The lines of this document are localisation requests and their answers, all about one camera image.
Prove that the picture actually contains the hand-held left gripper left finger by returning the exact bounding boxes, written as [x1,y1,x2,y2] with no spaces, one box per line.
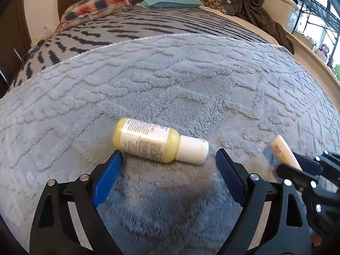
[29,150,123,255]

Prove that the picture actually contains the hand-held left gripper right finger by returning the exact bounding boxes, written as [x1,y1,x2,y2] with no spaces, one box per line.
[216,149,311,255]

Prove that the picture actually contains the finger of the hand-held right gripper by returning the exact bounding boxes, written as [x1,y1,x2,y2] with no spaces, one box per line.
[294,150,340,178]
[276,163,320,192]

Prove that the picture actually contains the cream squeeze tube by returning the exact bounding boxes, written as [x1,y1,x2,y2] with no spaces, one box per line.
[268,135,303,172]

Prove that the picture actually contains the yellow bottle with white cap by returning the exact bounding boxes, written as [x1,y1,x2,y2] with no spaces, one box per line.
[113,118,209,165]

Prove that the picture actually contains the grey textured blanket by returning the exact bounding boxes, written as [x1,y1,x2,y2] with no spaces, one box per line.
[0,33,340,255]

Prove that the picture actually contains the black metal rack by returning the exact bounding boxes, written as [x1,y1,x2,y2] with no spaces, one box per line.
[296,0,340,44]

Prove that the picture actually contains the grey black striped bedspread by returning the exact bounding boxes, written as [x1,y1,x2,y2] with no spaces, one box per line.
[11,6,279,88]

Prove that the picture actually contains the white storage box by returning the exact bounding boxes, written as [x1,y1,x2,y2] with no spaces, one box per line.
[261,0,298,34]

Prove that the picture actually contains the brown curtain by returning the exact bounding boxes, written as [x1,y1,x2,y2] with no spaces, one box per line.
[229,0,296,55]

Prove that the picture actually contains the plaid pillow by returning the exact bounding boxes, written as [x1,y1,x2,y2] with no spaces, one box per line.
[59,0,133,31]

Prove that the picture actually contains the brown wooden wardrobe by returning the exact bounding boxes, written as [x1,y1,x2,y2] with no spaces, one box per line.
[0,0,33,92]

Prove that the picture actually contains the teal pillow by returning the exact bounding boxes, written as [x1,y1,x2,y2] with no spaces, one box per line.
[135,0,205,9]

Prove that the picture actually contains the wooden nightstand with cables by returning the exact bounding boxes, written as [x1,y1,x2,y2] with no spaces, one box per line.
[22,39,46,57]

